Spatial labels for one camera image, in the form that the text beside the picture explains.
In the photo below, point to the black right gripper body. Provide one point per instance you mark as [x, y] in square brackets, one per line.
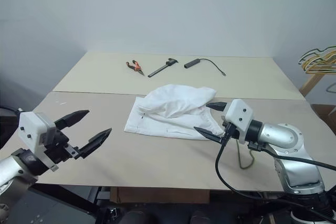
[229, 130]

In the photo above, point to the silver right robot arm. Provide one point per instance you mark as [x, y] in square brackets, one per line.
[283, 137]

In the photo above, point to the black table frame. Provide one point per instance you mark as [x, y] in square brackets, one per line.
[99, 195]

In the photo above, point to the dark rounded shape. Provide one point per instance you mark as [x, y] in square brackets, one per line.
[135, 218]
[200, 219]

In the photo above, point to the brown cardboard box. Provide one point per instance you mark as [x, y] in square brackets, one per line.
[323, 113]

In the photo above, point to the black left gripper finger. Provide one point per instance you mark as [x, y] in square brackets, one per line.
[72, 119]
[94, 141]

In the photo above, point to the orange black pliers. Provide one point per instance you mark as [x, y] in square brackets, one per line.
[136, 67]

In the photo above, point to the black caliper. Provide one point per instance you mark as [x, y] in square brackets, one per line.
[160, 69]

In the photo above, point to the wooden clothes rack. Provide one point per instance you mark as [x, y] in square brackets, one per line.
[311, 85]

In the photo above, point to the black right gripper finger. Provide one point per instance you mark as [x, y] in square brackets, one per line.
[218, 106]
[210, 134]

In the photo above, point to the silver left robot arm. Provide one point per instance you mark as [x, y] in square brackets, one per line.
[10, 166]

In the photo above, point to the white cloth garment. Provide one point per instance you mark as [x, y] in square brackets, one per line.
[170, 108]

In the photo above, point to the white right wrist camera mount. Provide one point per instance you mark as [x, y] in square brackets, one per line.
[240, 113]

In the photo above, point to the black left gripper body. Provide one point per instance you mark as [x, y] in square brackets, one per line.
[59, 148]

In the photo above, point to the pile of coloured hangers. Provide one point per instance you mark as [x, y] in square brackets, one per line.
[307, 64]

